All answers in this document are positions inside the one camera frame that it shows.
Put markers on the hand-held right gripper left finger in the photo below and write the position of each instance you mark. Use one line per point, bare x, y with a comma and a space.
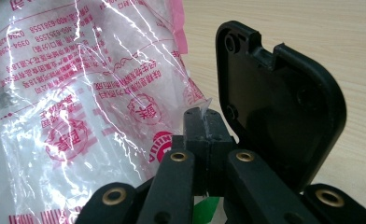
196, 133

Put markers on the clear jar with black lid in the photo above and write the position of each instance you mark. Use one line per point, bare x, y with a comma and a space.
280, 109

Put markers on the pink and white plastic bag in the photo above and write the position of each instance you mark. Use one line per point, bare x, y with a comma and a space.
78, 93

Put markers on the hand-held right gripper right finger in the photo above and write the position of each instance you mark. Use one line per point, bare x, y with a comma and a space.
217, 137

